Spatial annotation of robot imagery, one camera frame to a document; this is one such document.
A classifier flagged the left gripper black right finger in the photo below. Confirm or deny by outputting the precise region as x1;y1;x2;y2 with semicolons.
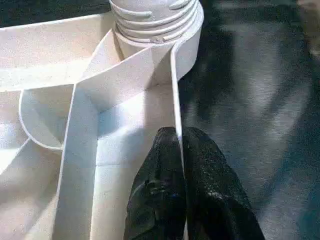
182;126;266;240

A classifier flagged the white plastic table top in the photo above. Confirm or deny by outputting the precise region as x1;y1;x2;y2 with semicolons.
0;7;205;240

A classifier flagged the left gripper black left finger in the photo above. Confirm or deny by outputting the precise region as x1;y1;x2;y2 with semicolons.
123;126;187;240

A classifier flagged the black work mat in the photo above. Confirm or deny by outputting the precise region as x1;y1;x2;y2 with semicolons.
0;0;320;240

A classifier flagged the white plastic table leg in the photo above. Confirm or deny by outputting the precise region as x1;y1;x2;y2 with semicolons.
108;0;204;48

